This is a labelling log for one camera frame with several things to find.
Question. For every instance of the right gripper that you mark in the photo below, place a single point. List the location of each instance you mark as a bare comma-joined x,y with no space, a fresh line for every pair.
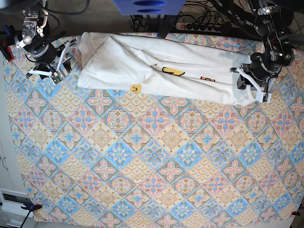
48,59

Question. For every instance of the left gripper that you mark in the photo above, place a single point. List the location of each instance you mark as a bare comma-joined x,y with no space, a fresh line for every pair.
260,69

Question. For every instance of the white printed T-shirt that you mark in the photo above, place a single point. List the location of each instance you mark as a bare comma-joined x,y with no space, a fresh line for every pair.
161,67

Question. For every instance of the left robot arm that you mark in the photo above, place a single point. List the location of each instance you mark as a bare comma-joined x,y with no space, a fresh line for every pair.
270,29

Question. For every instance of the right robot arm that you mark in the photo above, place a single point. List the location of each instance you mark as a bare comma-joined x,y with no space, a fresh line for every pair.
34,41

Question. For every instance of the red blue clamp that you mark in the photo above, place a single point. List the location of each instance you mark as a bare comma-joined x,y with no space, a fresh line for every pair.
9,33

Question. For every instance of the blue plastic box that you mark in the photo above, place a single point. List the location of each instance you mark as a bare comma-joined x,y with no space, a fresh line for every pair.
149,7

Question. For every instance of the black remote-like device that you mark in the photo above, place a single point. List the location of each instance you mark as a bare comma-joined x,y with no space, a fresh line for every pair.
169,21

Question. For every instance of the colourful patterned tablecloth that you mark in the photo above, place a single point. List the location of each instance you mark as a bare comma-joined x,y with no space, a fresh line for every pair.
106,158

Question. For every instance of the orange black clamp right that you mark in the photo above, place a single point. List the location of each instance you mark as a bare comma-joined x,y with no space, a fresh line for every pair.
296,213

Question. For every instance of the orange black clamp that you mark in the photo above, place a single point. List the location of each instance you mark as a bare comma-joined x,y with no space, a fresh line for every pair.
296,213
31,207

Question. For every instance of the orange black clamp left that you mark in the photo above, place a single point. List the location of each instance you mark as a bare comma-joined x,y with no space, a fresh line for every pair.
31,207

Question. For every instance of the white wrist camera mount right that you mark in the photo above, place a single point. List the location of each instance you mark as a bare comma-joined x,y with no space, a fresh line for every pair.
55,78

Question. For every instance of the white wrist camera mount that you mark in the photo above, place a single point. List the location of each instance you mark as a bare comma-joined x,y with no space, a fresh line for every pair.
55,78
261,96

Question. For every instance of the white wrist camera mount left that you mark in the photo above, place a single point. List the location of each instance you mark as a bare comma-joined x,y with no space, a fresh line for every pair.
261,96

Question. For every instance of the black power strip red switch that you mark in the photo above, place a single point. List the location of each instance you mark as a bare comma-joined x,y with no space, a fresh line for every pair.
198,27

